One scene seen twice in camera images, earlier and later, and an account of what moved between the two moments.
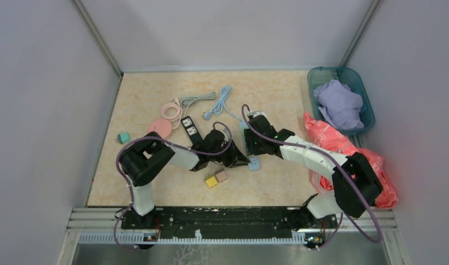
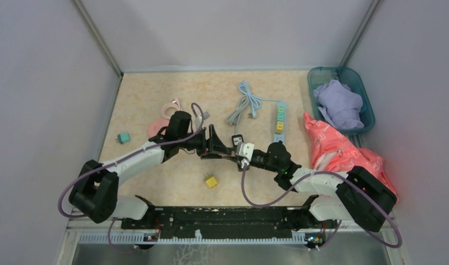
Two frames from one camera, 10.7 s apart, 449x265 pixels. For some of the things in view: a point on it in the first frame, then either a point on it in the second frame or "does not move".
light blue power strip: [254, 165] → [279, 132]
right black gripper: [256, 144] → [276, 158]
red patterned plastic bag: [335, 142] does not move
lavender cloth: [341, 106] does not move
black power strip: [193, 136] → [237, 139]
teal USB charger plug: [123, 137] does not move
